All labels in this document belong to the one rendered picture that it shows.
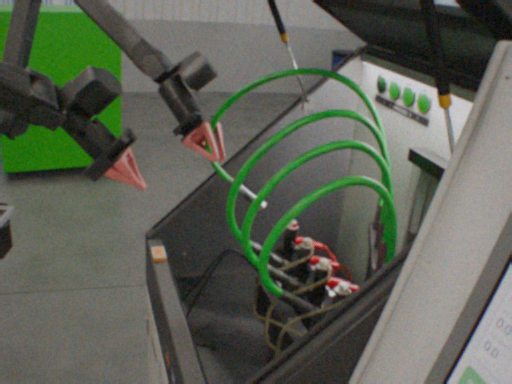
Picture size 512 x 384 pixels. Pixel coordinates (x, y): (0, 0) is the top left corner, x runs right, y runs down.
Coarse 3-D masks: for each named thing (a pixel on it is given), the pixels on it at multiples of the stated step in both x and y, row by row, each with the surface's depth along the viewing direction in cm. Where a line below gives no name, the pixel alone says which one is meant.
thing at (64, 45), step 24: (0, 24) 351; (48, 24) 365; (72, 24) 372; (0, 48) 357; (48, 48) 371; (72, 48) 378; (96, 48) 386; (48, 72) 378; (72, 72) 385; (120, 72) 401; (120, 96) 408; (120, 120) 416; (0, 144) 382; (24, 144) 390; (48, 144) 398; (72, 144) 406; (24, 168) 397; (48, 168) 405; (72, 168) 417
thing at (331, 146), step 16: (336, 144) 84; (352, 144) 84; (304, 160) 83; (384, 176) 89; (256, 208) 84; (384, 224) 94; (384, 240) 94; (256, 256) 88; (384, 256) 95; (272, 272) 89
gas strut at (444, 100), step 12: (420, 0) 61; (432, 0) 60; (432, 12) 61; (432, 24) 62; (432, 36) 63; (432, 48) 64; (432, 60) 65; (444, 60) 65; (444, 72) 65; (444, 84) 66; (444, 96) 67; (444, 108) 68
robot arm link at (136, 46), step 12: (72, 0) 118; (84, 0) 116; (96, 0) 115; (84, 12) 117; (96, 12) 115; (108, 12) 114; (96, 24) 116; (108, 24) 114; (120, 24) 113; (120, 36) 113; (132, 36) 112; (144, 36) 115; (120, 48) 114; (132, 48) 111; (144, 48) 111; (156, 48) 114; (132, 60) 112; (168, 60) 113; (144, 72) 111
